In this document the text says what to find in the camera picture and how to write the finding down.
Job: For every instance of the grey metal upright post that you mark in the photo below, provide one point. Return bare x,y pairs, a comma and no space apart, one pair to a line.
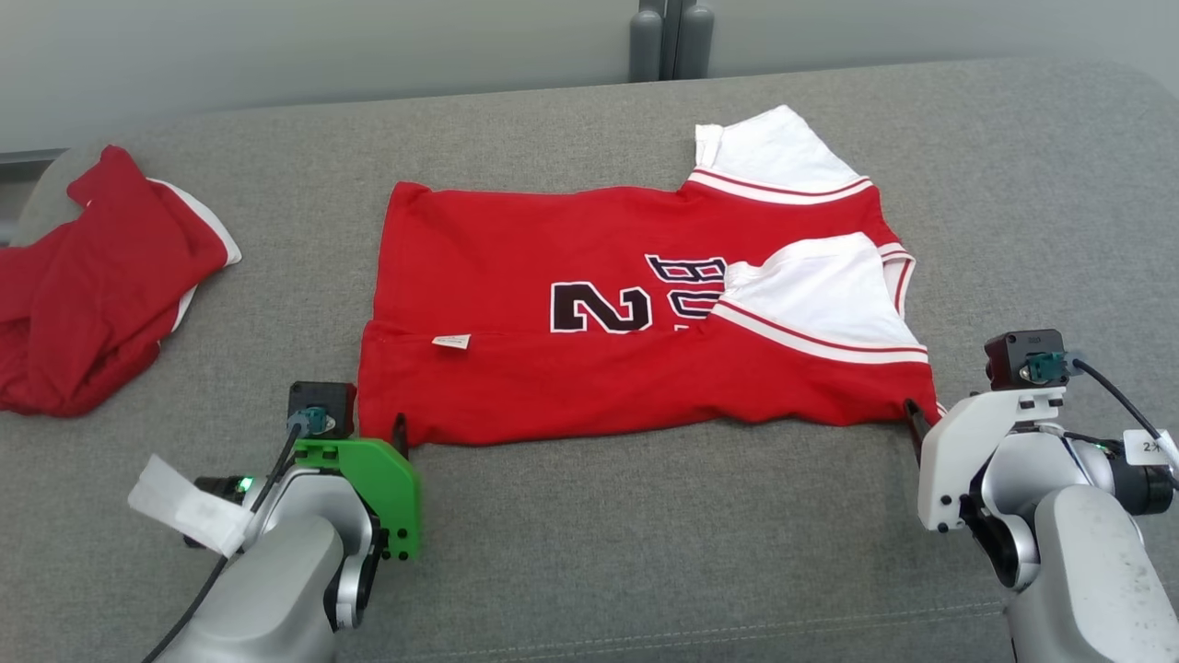
695,41
647,46

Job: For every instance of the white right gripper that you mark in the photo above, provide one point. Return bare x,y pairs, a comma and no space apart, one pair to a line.
953,460

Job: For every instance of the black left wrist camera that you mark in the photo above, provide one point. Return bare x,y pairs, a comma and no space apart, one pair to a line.
333,401

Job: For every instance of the red white basketball jersey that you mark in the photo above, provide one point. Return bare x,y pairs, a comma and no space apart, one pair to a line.
553,387

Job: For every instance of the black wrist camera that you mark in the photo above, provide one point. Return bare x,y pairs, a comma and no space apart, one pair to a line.
333,401
1013,354

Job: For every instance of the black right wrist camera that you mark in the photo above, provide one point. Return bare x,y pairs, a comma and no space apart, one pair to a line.
1013,354

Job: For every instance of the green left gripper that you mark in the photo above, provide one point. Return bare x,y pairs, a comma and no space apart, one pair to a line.
391,497

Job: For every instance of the red shorts with white stripe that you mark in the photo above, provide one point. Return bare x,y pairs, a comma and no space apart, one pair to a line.
92,295

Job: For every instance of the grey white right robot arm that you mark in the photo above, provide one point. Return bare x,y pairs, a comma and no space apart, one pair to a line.
1087,571

